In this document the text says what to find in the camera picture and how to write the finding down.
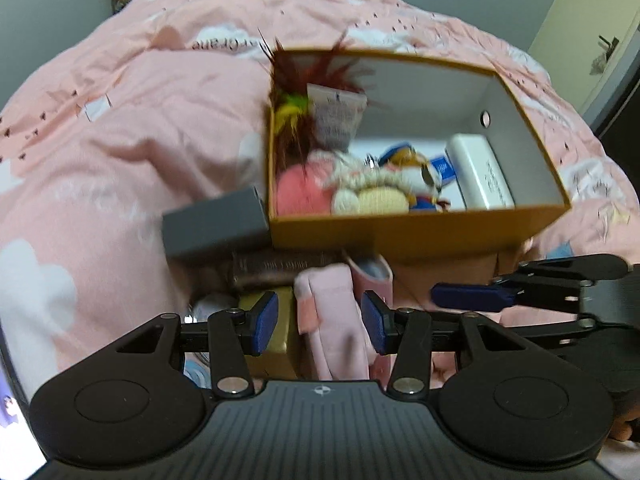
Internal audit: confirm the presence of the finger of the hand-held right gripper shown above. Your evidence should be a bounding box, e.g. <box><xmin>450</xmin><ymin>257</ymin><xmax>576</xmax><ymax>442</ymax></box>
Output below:
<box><xmin>492</xmin><ymin>316</ymin><xmax>598</xmax><ymax>343</ymax></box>
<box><xmin>431</xmin><ymin>254</ymin><xmax>628</xmax><ymax>312</ymax></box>

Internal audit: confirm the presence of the yellow plush toy blue hat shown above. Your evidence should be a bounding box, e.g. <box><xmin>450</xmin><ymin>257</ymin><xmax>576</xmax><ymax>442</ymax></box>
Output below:
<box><xmin>377</xmin><ymin>142</ymin><xmax>451</xmax><ymax>211</ymax></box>

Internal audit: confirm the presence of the orange cardboard box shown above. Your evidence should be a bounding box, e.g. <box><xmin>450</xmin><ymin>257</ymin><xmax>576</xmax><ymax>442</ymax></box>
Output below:
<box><xmin>266</xmin><ymin>47</ymin><xmax>572</xmax><ymax>252</ymax></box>

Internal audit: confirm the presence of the red feather cat toy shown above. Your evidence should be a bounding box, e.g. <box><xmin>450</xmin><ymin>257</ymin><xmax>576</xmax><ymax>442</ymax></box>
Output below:
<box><xmin>257</xmin><ymin>27</ymin><xmax>391</xmax><ymax>171</ymax></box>

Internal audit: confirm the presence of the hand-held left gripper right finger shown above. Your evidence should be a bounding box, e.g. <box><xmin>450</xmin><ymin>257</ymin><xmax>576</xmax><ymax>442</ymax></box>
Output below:
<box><xmin>361</xmin><ymin>290</ymin><xmax>528</xmax><ymax>400</ymax></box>

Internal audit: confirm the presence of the pink plush ball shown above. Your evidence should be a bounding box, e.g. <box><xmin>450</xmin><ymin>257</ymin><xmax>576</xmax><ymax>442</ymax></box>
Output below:
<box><xmin>276</xmin><ymin>152</ymin><xmax>336</xmax><ymax>217</ymax></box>

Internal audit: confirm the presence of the dark brown printed box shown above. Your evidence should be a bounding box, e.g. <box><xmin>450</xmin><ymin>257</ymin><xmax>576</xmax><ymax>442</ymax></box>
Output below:
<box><xmin>230</xmin><ymin>250</ymin><xmax>346</xmax><ymax>291</ymax></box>

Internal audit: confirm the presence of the pink fabric pouch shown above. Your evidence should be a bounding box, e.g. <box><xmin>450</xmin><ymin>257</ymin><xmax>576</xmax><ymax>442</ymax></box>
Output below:
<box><xmin>293</xmin><ymin>264</ymin><xmax>371</xmax><ymax>381</ymax></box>

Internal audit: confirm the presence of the white crochet bunny toy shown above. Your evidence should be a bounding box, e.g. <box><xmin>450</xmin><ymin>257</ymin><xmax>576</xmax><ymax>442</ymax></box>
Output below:
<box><xmin>320</xmin><ymin>150</ymin><xmax>411</xmax><ymax>214</ymax></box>

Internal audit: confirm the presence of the black door handle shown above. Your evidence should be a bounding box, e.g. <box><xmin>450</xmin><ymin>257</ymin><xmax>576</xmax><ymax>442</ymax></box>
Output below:
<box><xmin>597</xmin><ymin>34</ymin><xmax>621</xmax><ymax>73</ymax></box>

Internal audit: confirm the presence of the pink printed blanket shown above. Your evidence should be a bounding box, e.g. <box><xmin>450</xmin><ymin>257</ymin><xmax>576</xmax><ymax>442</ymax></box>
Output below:
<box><xmin>0</xmin><ymin>0</ymin><xmax>640</xmax><ymax>441</ymax></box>

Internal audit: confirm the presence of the cream door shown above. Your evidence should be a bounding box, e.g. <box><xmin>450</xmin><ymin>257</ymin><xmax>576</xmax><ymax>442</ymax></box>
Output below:
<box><xmin>527</xmin><ymin>0</ymin><xmax>640</xmax><ymax>131</ymax></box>

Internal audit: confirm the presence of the grey box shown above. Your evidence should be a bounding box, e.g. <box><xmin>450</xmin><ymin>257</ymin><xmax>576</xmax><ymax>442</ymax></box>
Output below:
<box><xmin>161</xmin><ymin>186</ymin><xmax>271</xmax><ymax>261</ymax></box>

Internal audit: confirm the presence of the white rectangular box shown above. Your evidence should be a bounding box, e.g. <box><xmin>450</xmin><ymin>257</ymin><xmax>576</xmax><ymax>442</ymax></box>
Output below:
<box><xmin>444</xmin><ymin>133</ymin><xmax>516</xmax><ymax>210</ymax></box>

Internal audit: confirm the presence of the small blue packet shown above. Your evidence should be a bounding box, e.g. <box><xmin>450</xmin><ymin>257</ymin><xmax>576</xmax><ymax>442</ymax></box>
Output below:
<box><xmin>430</xmin><ymin>155</ymin><xmax>458</xmax><ymax>183</ymax></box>

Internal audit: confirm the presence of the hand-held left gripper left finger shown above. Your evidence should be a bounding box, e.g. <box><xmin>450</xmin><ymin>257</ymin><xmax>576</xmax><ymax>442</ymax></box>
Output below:
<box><xmin>112</xmin><ymin>291</ymin><xmax>279</xmax><ymax>400</ymax></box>

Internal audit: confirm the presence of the gold box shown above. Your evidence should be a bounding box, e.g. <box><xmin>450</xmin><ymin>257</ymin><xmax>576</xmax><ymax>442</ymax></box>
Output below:
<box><xmin>239</xmin><ymin>287</ymin><xmax>301</xmax><ymax>381</ymax></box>

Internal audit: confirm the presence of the white printed tag card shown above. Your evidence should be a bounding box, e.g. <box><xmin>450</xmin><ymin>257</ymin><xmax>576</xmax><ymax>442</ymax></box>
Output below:
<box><xmin>305</xmin><ymin>82</ymin><xmax>368</xmax><ymax>153</ymax></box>

